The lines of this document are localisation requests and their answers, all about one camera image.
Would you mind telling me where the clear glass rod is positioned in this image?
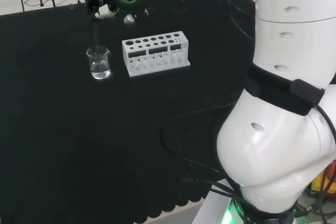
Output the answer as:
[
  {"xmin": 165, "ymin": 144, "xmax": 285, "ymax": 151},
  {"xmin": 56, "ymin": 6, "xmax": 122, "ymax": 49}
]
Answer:
[{"xmin": 93, "ymin": 19, "xmax": 100, "ymax": 61}]

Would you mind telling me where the small clear glass beaker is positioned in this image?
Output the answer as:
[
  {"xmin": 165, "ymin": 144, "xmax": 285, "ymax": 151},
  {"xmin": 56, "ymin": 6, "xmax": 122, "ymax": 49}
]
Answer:
[{"xmin": 86, "ymin": 46, "xmax": 111, "ymax": 80}]

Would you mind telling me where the white test tube rack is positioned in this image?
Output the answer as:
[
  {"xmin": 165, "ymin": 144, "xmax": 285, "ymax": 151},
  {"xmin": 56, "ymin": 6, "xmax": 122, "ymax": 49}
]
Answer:
[{"xmin": 121, "ymin": 30, "xmax": 191, "ymax": 78}]

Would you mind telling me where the black bench cloth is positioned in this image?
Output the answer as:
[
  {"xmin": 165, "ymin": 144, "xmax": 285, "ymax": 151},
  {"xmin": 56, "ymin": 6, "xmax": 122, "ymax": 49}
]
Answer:
[{"xmin": 0, "ymin": 0, "xmax": 259, "ymax": 224}]

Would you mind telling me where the yellow stop button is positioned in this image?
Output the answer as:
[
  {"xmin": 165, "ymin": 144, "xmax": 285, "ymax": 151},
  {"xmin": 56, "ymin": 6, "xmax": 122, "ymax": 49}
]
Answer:
[{"xmin": 311, "ymin": 165, "xmax": 336, "ymax": 196}]

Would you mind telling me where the black cable bundle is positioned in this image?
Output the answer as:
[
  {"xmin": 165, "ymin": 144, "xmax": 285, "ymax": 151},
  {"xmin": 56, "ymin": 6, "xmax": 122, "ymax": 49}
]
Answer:
[{"xmin": 160, "ymin": 102, "xmax": 246, "ymax": 200}]

